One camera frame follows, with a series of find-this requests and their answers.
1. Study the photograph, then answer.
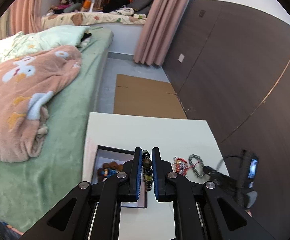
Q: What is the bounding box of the brown seed bead bracelet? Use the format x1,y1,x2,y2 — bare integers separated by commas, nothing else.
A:
96,161,124,181

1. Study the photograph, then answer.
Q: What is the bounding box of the dark brown wardrobe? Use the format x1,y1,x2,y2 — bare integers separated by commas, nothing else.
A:
163,0,290,239

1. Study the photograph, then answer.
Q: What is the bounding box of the pink duck blanket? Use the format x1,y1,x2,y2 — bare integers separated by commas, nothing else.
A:
0,45,82,163

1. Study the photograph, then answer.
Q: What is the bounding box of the grey green bead bracelet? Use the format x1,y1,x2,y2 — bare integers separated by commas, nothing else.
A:
188,154,206,179

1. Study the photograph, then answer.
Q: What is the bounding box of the pink curtain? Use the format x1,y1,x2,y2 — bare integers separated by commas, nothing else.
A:
134,0,189,66
9,0,42,35

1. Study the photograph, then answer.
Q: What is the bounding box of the dark grey pillow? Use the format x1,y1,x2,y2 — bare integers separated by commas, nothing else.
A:
126,0,154,16

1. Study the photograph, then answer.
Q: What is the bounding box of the pink curtain left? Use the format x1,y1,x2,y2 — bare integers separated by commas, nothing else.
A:
9,0,42,35

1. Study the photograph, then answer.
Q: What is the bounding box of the pink curtain right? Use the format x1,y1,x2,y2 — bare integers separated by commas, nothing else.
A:
134,0,189,66

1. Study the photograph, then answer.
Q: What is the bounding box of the light green pillow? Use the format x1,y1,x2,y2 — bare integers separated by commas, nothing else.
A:
0,25,91,63

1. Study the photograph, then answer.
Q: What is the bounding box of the green bed sheet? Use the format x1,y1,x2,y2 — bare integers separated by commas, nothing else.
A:
0,28,114,232

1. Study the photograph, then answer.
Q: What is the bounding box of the black jewelry box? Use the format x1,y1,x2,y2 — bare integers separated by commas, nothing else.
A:
91,146,147,209

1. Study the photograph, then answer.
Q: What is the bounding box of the dark bead bracelet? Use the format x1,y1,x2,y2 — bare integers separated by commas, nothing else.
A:
141,149,154,192

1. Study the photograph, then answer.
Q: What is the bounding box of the white wall socket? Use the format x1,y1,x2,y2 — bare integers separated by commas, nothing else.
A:
178,54,185,63

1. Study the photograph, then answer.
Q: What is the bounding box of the white side table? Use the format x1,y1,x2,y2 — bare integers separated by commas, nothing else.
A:
81,112,230,240

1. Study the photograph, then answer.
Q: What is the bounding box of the floral window seat cushion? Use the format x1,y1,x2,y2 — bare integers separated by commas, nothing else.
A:
41,12,147,30

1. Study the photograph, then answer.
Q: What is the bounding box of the brown cardboard sheet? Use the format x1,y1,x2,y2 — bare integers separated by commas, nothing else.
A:
114,74,187,119

